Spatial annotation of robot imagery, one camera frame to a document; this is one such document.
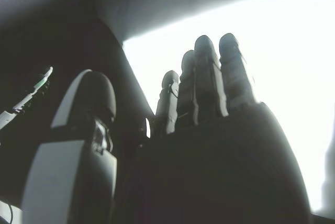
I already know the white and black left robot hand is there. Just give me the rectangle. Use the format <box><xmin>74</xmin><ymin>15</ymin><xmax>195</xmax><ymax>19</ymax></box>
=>
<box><xmin>22</xmin><ymin>32</ymin><xmax>312</xmax><ymax>224</ymax></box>

